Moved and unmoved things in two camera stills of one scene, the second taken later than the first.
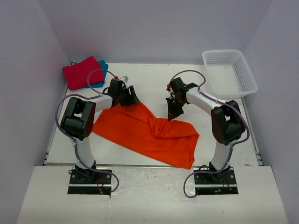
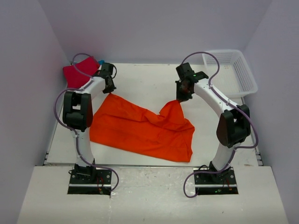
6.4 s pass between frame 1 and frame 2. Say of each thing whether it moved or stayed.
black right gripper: moved
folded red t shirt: stayed
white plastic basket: stayed
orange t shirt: moved
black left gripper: moved
